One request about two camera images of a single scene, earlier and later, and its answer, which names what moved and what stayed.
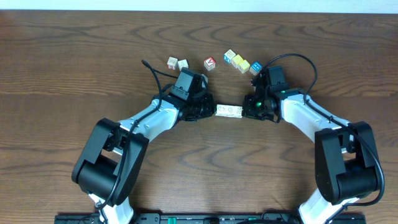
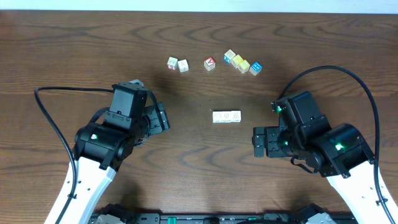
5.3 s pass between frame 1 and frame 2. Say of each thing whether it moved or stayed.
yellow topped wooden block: stayed
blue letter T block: stayed
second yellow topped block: stayed
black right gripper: moved
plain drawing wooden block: moved
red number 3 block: stayed
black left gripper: moved
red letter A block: stayed
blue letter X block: stayed
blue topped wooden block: stayed
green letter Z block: moved
